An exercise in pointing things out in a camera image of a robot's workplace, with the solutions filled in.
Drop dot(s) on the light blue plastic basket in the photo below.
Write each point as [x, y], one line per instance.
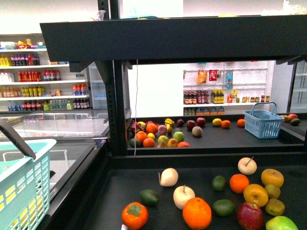
[25, 188]

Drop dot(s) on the grey basket handle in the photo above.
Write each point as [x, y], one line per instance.
[16, 139]

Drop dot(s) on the yellow lemon back shelf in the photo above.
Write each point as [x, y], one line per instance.
[217, 122]

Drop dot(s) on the drinks shelf unit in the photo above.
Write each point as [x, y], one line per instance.
[29, 81]

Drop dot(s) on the dark sauce bottles row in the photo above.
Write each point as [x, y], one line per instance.
[196, 97]

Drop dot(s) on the orange snack bag hanging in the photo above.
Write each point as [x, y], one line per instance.
[202, 76]

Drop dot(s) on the white pear left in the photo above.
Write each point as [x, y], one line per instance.
[168, 177]

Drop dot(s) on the white pear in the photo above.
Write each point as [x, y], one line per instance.
[247, 166]
[168, 177]

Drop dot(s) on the yellow label bottles pack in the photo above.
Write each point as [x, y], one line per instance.
[217, 97]

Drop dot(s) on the red snack bag hanging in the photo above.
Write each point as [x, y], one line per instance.
[213, 75]

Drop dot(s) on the glass top freezer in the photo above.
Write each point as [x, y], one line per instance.
[76, 134]

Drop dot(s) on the dark green avocado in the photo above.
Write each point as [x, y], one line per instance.
[149, 197]

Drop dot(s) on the white apple with stem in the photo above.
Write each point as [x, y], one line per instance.
[182, 195]

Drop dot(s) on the green lime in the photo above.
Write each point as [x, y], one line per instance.
[218, 183]

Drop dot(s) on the orange persimmon with green leaf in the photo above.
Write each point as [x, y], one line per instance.
[135, 216]

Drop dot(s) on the white pear back right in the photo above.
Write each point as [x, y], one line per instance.
[247, 166]

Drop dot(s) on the large orange tangerine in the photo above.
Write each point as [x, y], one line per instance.
[197, 213]

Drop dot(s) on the small orange back right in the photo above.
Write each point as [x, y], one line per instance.
[238, 183]

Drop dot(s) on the green avocado right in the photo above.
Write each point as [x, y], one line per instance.
[224, 207]

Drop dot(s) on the yellow pear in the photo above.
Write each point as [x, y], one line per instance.
[272, 176]

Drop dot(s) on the red apple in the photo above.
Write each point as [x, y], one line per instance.
[250, 216]

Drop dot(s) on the green apple front right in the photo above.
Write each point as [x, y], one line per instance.
[281, 223]

